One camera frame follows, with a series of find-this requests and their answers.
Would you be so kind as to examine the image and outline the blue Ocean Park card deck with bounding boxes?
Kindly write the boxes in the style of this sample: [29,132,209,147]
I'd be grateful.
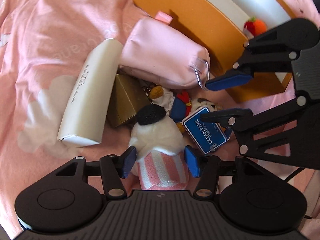
[182,106,228,154]

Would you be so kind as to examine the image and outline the white panda plush toy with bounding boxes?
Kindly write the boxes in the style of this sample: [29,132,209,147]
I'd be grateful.
[129,105,189,190]

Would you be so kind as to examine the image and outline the sailor duck plush keychain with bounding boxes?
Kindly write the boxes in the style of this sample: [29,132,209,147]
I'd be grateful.
[149,86,223,133]

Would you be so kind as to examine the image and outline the orange crochet fruit toy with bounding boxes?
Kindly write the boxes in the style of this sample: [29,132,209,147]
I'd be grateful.
[244,17,267,36]

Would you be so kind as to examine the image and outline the long white box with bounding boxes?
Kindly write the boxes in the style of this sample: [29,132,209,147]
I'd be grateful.
[57,38,123,147]

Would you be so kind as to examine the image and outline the gold cardboard box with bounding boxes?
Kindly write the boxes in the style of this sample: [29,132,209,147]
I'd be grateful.
[107,74,150,128]

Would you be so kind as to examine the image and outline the orange white storage box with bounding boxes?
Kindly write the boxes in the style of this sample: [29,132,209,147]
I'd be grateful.
[130,0,297,104]

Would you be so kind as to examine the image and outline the pink fabric pouch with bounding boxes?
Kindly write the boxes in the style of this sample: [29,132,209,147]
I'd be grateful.
[119,17,210,89]

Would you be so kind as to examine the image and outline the small pink box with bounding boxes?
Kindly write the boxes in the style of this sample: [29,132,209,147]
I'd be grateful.
[154,11,173,25]

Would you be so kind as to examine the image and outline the pink bed duvet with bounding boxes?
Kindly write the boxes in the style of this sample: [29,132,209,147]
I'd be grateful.
[1,0,308,239]

